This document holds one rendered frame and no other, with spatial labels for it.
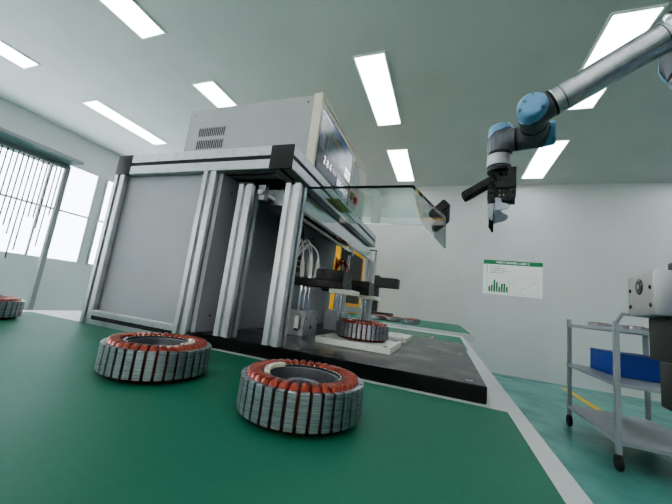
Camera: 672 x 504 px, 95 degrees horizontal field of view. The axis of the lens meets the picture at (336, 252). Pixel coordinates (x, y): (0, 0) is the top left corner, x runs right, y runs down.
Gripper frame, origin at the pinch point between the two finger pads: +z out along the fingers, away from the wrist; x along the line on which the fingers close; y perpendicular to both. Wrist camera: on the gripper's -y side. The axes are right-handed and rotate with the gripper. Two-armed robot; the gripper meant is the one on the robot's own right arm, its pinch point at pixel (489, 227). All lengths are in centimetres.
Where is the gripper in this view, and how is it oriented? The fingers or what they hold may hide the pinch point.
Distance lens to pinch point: 113.3
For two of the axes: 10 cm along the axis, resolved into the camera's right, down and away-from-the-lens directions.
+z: -1.2, 9.8, -1.6
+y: 8.8, 0.3, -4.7
